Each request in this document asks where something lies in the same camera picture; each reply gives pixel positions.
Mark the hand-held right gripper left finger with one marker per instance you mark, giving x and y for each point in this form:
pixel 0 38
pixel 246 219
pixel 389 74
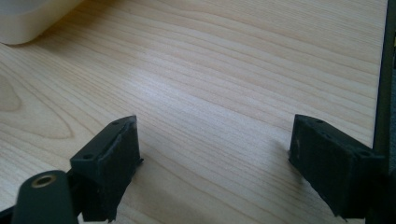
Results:
pixel 109 161

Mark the cream plastic container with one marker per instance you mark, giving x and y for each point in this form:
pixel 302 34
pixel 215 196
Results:
pixel 29 18

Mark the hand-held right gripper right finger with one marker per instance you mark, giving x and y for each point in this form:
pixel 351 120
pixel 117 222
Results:
pixel 330 165

